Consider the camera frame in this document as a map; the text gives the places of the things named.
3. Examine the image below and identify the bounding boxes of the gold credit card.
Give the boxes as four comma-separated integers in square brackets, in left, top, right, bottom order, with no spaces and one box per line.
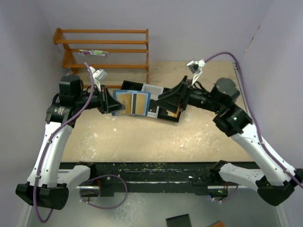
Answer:
[167,111,178,118]

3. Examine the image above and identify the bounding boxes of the gold card with black stripe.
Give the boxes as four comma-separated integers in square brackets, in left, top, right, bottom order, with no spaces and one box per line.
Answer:
[117,93,131,115]

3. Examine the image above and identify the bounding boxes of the blue leather card holder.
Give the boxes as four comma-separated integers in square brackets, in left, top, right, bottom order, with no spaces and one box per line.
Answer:
[112,90,151,116]

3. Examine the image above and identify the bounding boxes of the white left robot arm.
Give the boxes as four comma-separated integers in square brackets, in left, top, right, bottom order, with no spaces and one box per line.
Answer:
[16,75,125,210]

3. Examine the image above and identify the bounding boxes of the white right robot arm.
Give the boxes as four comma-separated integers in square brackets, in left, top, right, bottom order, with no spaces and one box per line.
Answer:
[155,76,303,206]

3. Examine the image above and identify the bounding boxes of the black VIP credit card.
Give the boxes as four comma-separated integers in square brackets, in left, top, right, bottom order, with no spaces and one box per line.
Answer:
[149,99,158,113]

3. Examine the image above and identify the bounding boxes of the gold striped card in holder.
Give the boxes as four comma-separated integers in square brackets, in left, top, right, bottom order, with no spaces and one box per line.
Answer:
[132,93,146,115]

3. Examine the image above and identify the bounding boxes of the black card holder on floor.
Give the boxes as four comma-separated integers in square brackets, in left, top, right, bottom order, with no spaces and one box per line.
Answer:
[166,214,192,227]

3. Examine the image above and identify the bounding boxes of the orange card holder on floor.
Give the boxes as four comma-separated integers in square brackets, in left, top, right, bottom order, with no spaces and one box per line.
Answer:
[207,221,225,227]

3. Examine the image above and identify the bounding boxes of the three-compartment sorting tray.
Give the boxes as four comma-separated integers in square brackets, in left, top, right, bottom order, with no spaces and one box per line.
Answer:
[121,80,182,122]

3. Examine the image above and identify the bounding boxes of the orange wooden rack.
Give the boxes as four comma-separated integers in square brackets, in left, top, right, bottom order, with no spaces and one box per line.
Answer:
[53,28,150,84]

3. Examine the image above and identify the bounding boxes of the coloured markers on rack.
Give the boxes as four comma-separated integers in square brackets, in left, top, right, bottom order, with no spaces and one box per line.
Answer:
[79,49,109,57]

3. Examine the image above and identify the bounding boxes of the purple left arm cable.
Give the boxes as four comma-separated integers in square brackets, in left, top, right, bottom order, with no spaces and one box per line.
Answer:
[33,61,97,223]

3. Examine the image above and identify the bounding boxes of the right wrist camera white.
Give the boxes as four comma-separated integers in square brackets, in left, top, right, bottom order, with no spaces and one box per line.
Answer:
[187,59,206,87]

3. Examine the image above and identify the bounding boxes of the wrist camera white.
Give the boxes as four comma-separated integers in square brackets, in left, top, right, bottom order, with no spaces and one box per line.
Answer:
[89,66,107,91]
[187,59,206,87]

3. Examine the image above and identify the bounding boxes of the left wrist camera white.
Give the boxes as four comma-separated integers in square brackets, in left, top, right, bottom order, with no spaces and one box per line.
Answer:
[89,66,107,91]

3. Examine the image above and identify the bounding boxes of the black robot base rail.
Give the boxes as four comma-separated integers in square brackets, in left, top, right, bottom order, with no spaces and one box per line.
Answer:
[58,161,237,197]

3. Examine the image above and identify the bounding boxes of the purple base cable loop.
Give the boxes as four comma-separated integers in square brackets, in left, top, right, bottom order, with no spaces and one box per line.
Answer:
[79,175,129,210]

